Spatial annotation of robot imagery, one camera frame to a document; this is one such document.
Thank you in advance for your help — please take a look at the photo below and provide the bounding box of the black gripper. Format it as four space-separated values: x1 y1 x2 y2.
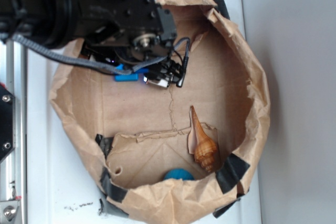
75 0 181 88

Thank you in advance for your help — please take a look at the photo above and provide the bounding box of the black thin cable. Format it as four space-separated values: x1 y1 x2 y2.
167 36 192 88

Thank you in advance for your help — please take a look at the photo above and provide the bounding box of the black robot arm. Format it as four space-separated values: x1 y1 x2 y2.
1 0 187 88

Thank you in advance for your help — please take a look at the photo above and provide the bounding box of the white tray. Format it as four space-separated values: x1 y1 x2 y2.
26 0 262 223

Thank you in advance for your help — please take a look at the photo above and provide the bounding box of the blue ball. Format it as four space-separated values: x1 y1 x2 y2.
163 168 195 180

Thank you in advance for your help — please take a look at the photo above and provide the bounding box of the aluminium frame rail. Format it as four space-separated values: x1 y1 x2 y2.
1 41 27 223

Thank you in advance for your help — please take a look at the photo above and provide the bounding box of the blue rectangular block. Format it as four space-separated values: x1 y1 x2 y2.
114 68 149 82

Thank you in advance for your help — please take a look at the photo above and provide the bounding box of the brown paper bag bin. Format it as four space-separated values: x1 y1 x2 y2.
49 0 270 223

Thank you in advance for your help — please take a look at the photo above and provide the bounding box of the brown spiral seashell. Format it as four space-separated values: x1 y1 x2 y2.
187 106 218 173

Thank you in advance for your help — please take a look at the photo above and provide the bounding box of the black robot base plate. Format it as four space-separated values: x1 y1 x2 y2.
0 83 15 163

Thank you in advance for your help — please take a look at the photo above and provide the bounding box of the grey braided cable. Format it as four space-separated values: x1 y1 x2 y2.
12 34 191 76

